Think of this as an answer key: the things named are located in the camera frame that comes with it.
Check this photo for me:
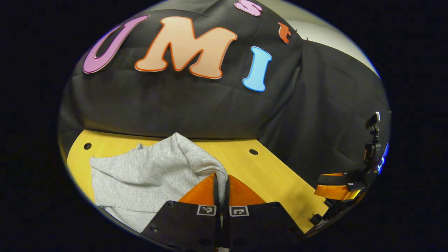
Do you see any black backdrop cloth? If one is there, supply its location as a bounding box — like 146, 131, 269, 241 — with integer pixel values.
58, 0, 391, 189

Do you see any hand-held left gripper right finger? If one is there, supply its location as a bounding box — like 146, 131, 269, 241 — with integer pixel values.
224, 175, 303, 249

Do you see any grey zip-neck sweater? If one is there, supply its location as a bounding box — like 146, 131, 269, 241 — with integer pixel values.
90, 132, 229, 233

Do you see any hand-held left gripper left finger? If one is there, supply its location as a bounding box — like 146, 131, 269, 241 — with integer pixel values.
142, 173, 222, 250

